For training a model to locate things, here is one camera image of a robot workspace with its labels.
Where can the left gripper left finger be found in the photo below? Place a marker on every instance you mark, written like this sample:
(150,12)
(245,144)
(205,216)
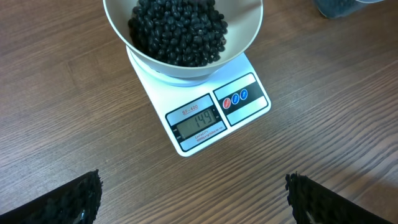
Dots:
(77,201)

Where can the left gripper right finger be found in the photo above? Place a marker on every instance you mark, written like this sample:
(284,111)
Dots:
(314,203)

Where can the white digital kitchen scale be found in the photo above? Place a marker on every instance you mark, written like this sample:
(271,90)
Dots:
(198,112)

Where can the white round bowl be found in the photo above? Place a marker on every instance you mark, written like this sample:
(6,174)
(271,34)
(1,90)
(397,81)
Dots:
(244,18)

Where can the black beans in bowl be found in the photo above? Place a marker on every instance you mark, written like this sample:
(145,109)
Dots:
(185,33)

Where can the clear plastic container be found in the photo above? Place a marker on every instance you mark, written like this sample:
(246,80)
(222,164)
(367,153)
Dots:
(333,9)

